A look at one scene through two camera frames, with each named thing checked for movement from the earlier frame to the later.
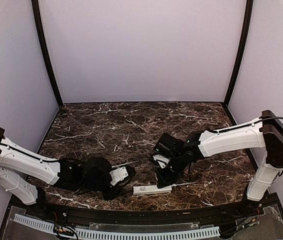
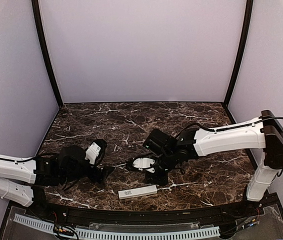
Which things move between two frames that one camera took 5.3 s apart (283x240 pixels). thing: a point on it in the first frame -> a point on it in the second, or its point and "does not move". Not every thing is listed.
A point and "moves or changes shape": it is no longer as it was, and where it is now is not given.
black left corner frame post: x=37 y=20 does not move
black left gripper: x=113 y=194 -> x=103 y=174
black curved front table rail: x=189 y=215 does not move
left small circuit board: x=63 y=229 does not move
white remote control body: x=150 y=189 moves or changes shape
